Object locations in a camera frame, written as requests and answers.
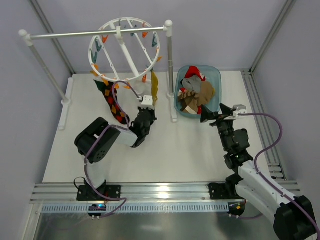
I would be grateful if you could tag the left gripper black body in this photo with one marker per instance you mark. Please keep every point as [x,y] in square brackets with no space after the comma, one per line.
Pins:
[146,110]

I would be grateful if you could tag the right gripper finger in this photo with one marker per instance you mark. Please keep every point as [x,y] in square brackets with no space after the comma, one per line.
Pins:
[208,115]
[226,111]

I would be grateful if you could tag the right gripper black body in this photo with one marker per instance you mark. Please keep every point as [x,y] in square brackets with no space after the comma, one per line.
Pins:
[221,118]

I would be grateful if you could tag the mustard yellow sock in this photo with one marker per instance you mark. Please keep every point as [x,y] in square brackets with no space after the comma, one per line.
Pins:
[154,87]

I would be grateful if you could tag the blue plastic basin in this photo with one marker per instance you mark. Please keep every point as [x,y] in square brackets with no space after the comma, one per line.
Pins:
[184,101]

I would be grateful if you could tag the white round clip hanger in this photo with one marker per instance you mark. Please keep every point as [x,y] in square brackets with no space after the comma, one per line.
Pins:
[148,41]

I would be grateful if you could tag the tan sock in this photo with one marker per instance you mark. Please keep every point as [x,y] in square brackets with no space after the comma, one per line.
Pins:
[205,95]

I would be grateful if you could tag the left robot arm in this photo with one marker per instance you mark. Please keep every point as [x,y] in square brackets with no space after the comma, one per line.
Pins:
[98,138]

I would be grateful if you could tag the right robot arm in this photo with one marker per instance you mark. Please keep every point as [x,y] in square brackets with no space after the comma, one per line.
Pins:
[291,216]

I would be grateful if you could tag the red patterned sock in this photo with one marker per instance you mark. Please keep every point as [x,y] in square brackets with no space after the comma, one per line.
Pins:
[201,109]

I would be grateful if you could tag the argyle black red sock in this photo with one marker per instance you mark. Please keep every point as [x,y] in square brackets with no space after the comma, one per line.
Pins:
[111,98]

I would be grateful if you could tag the grey striped sock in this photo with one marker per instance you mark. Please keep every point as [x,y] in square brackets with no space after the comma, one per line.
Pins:
[192,84]

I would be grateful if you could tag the red white sock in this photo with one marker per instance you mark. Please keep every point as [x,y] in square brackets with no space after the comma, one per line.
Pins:
[194,71]

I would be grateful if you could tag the green orange sock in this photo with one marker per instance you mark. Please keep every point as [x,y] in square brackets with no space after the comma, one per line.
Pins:
[101,86]

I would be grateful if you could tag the green clothes peg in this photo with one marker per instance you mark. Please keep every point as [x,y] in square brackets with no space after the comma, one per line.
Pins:
[94,55]

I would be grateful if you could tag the white clothes rack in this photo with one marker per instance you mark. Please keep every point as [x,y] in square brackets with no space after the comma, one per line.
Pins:
[66,95]

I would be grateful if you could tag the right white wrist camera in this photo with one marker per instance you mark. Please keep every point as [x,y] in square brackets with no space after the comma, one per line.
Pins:
[239,109]

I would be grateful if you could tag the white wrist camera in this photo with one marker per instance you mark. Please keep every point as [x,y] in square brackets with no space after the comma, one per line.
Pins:
[146,101]
[239,109]

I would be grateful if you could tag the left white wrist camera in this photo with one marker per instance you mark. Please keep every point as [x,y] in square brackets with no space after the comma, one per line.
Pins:
[146,101]

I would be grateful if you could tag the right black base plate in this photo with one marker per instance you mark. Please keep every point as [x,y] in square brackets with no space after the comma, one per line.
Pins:
[223,191]

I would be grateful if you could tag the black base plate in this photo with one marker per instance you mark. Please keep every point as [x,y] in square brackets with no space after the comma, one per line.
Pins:
[86,193]
[223,191]

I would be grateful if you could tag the aluminium mounting rail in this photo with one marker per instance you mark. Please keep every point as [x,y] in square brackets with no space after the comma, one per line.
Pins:
[175,191]

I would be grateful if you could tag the slotted grey cable duct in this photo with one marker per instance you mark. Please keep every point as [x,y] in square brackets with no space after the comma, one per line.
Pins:
[136,207]

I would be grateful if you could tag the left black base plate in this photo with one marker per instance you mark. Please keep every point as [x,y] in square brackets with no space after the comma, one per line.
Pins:
[86,193]

